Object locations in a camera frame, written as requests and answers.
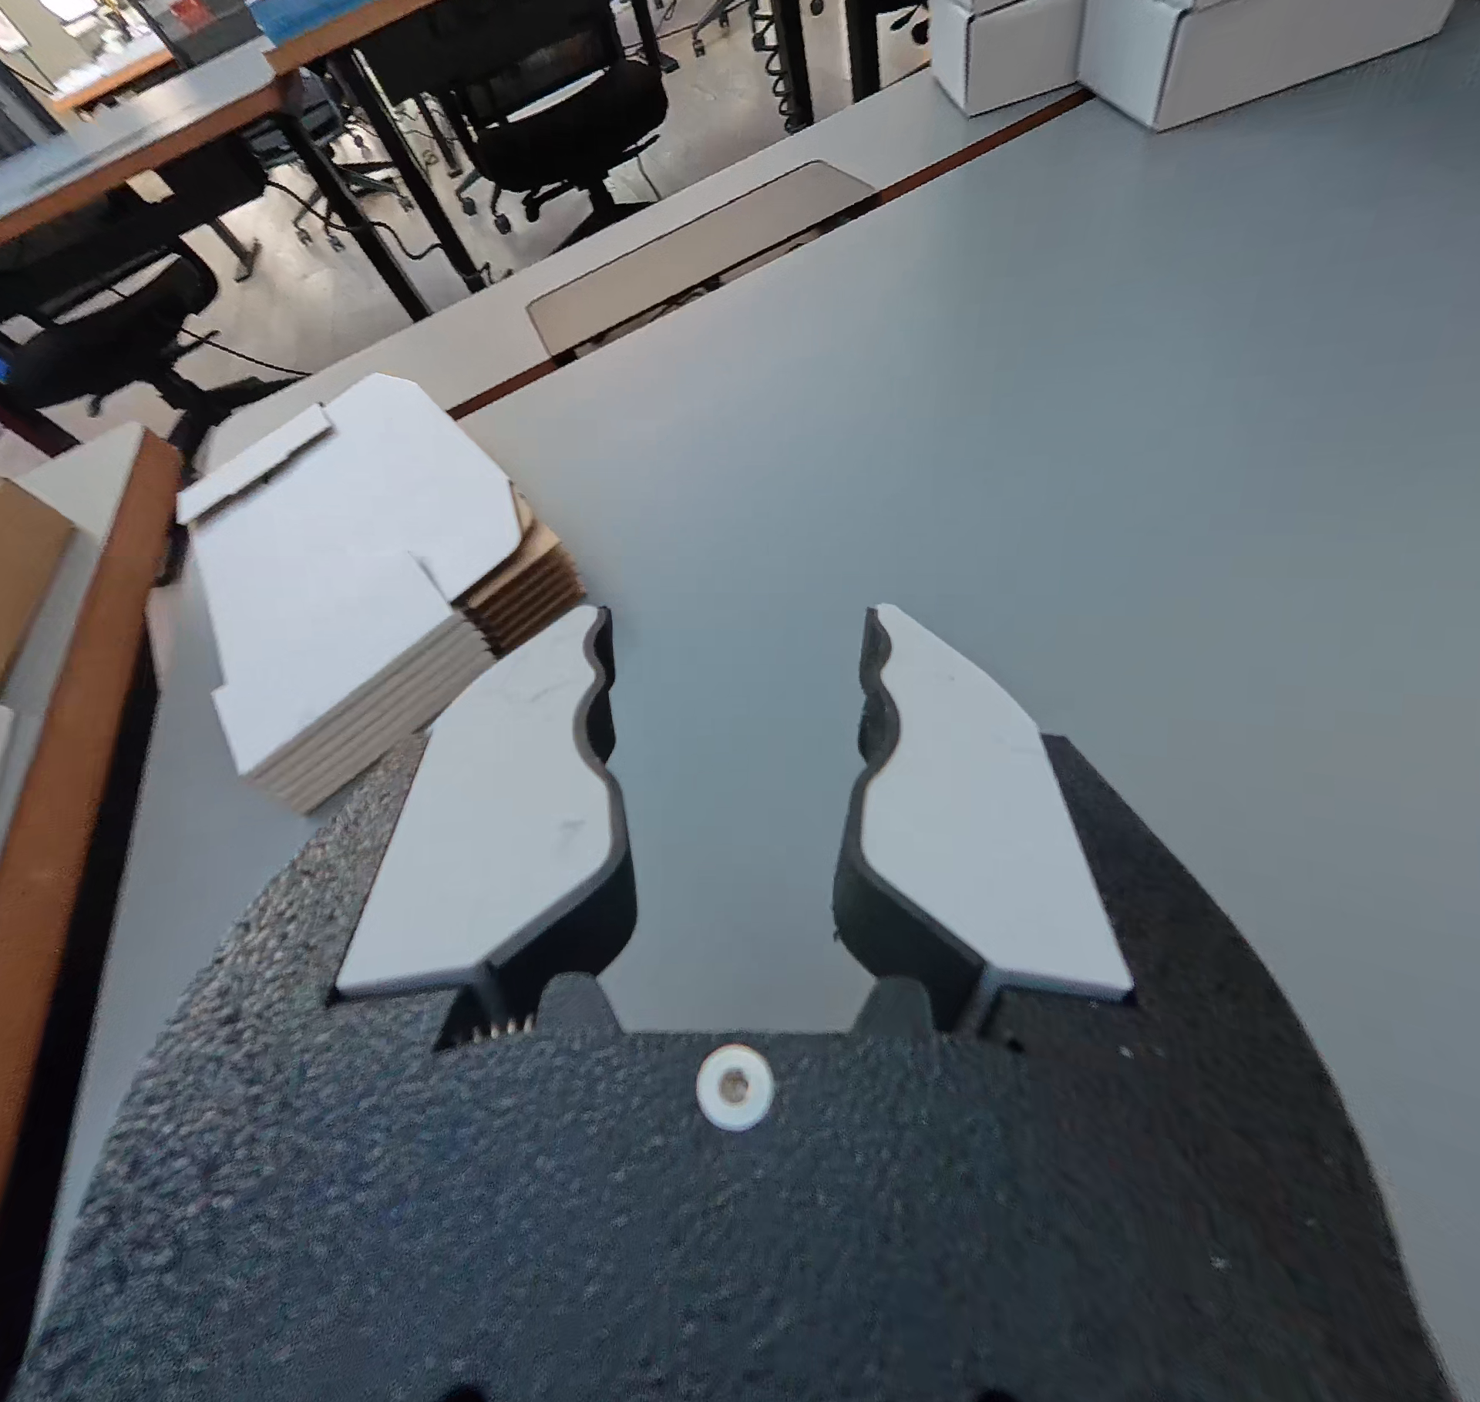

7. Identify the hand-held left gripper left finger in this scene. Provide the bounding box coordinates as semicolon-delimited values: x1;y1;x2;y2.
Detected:
333;605;640;1007

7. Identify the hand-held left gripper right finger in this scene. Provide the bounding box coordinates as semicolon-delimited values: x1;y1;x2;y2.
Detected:
832;603;1137;1036

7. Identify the stack of cardboard sheets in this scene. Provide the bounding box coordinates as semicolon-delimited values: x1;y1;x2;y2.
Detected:
176;372;588;818

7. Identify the black metal desk leg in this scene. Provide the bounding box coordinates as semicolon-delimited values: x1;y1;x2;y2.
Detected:
835;0;888;105
761;0;819;135

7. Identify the grey desk cable cover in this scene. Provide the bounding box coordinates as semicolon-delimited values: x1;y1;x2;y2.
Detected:
525;159;882;366

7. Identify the coiled black cable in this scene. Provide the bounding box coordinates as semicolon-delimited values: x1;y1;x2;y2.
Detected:
746;0;813;135

